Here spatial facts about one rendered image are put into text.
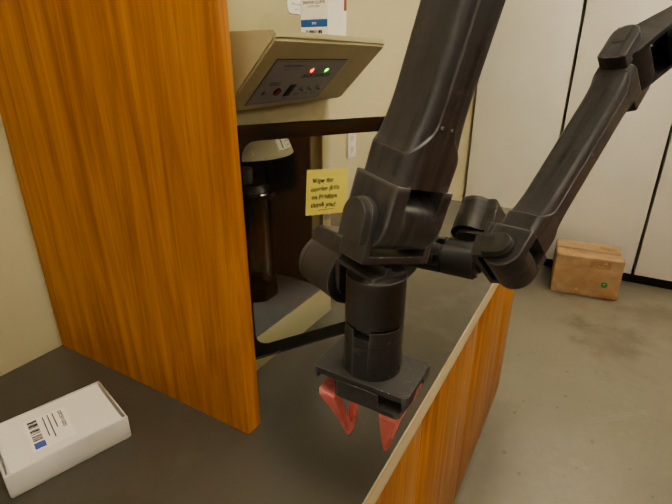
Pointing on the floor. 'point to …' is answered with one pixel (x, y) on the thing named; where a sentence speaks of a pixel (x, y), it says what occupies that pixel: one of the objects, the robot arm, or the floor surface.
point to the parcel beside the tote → (586, 269)
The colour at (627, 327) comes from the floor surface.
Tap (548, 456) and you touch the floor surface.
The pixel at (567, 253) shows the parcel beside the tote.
